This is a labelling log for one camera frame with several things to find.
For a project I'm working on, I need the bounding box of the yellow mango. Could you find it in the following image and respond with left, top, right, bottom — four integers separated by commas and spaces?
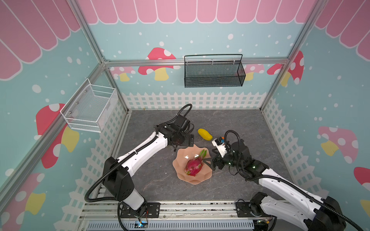
198, 129, 213, 141

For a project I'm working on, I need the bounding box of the pink scalloped fruit bowl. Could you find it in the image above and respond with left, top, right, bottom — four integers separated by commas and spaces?
172, 145, 213, 185

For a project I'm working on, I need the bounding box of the pink dragon fruit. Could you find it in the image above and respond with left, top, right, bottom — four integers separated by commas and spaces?
185, 149, 207, 177

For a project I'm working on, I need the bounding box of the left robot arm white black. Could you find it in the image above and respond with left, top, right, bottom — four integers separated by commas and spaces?
84, 114, 194, 214

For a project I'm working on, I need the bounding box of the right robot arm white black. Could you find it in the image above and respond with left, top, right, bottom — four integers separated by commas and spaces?
205, 138, 362, 231

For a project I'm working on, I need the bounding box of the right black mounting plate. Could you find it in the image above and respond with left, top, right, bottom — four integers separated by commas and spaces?
235, 200, 261, 218

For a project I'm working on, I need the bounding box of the black mounting plate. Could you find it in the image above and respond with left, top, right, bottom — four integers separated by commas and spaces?
118, 202, 161, 219
235, 200, 261, 218

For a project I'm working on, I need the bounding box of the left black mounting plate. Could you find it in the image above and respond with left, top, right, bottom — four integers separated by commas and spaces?
118, 202, 161, 219

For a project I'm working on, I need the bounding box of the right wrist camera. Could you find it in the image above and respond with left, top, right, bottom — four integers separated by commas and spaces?
212, 137, 227, 158

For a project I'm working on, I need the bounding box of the black wire mesh basket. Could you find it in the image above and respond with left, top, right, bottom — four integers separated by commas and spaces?
184, 54, 246, 88

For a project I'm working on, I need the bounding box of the white wire mesh basket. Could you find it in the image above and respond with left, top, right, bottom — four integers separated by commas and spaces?
60, 79, 118, 133

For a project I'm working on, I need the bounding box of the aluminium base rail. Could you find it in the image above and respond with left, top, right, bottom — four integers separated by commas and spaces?
76, 200, 319, 231

